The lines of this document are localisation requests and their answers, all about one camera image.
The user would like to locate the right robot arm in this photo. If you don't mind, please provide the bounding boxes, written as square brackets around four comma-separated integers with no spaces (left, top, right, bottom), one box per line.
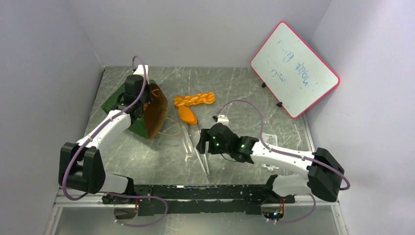
[196,123,345,203]

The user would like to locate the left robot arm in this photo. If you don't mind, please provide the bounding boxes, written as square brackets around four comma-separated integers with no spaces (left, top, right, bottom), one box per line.
[58,74,151,204]

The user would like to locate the braided fake bread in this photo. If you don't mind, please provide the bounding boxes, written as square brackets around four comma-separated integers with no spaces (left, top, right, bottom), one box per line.
[173,91,216,107]

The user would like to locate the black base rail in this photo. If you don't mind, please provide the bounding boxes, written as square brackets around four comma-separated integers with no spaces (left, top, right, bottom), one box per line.
[102,184,295,216]

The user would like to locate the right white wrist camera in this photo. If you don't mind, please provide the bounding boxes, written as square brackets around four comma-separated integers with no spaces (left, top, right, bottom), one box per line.
[212,115,230,126]

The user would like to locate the aluminium frame rail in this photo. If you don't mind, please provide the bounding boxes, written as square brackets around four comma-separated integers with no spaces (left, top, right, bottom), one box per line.
[44,184,349,235]

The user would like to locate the long metal tweezers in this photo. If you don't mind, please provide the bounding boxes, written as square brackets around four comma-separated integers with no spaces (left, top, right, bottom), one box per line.
[180,121,211,177]

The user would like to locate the green paper bag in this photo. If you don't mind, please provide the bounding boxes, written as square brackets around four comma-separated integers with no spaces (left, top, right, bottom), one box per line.
[101,79,168,140]

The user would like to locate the white printed card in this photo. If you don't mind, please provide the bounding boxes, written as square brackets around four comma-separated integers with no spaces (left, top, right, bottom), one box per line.
[259,132,280,171]

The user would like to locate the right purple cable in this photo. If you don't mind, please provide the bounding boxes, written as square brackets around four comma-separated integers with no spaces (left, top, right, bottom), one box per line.
[212,99,351,225]

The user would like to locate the red framed whiteboard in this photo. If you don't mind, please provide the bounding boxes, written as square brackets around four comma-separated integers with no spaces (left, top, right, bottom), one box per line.
[250,21,341,118]

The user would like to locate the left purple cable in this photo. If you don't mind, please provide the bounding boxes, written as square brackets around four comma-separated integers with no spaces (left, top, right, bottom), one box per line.
[61,55,168,228]

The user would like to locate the purple cable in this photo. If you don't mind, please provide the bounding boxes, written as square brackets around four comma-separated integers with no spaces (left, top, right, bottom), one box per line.
[61,55,168,228]
[212,99,351,225]

